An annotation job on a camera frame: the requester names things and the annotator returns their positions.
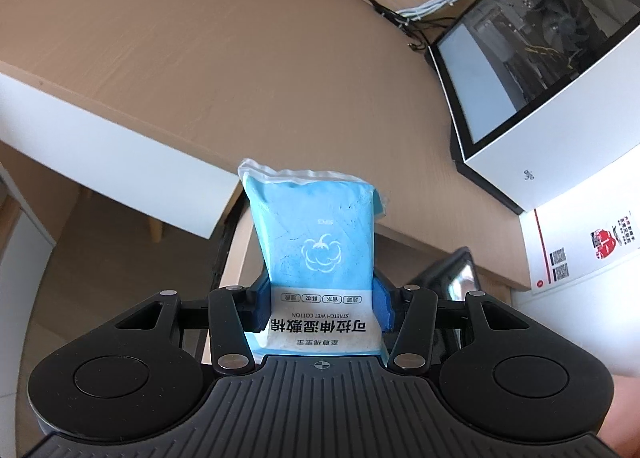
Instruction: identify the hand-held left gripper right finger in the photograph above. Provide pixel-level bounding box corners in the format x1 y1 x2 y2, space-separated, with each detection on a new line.
372 275 530 373

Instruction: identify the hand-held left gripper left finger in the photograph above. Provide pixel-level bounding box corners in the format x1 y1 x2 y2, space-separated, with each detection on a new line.
115 279 274 374

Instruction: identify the blue cotton pad packet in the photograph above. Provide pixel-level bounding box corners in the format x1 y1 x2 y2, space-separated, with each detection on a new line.
236 158 389 358

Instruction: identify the black glossy object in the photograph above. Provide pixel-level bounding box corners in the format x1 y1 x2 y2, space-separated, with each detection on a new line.
416 247 482 364

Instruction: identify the white box with red print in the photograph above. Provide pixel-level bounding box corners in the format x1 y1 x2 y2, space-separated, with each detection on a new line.
519 152 640 295

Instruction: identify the person's leg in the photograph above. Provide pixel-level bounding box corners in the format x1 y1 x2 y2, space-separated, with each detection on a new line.
597 372 640 458

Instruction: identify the white computer case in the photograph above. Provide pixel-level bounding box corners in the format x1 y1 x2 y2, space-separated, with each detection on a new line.
425 0 640 215

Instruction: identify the black cable bundle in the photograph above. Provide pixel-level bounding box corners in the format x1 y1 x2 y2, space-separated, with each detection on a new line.
270 0 453 53

